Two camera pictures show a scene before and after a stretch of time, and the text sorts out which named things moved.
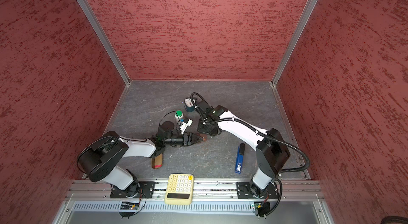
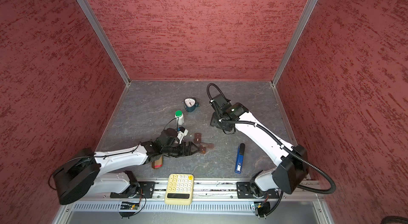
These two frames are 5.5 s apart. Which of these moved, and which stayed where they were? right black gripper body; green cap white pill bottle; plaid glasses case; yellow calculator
Moved: right black gripper body
Stayed: yellow calculator; green cap white pill bottle; plaid glasses case
